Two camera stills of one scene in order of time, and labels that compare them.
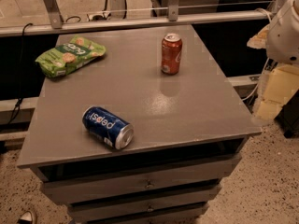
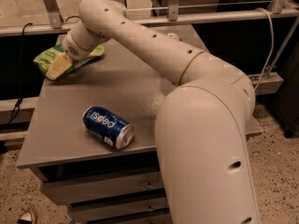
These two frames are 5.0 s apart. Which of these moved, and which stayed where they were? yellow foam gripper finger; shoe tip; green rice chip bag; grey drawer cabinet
Moved: yellow foam gripper finger
Stayed: shoe tip; grey drawer cabinet; green rice chip bag
